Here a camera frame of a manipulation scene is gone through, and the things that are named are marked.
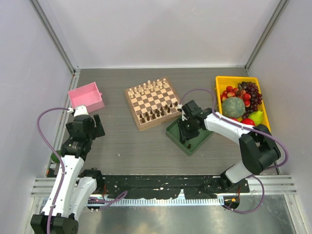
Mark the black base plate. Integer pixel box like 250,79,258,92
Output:
97,175,250,199

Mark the green ball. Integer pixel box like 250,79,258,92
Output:
50,153,59,163

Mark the yellow fruit bin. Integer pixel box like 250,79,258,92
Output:
215,76,270,129

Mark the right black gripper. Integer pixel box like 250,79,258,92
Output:
177,117,199,142

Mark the light chess pieces row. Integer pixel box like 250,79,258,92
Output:
125,78,173,99

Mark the green melon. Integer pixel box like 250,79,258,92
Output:
221,97,245,118

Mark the wooden chessboard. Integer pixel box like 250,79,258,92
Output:
124,77,181,130

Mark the purple grape bunch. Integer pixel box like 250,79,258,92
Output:
235,81,263,118

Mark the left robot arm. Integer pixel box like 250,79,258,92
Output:
30,114,105,234

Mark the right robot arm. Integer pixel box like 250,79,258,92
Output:
177,100,281,192

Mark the green pear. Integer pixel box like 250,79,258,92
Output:
249,110,264,126

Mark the red cherries cluster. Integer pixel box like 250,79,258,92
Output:
220,85,251,107

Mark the pink plastic box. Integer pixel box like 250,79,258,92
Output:
68,82,105,113

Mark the aluminium frame rail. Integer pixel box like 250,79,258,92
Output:
30,174,298,208

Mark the green plastic tray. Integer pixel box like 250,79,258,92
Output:
166,117,213,156

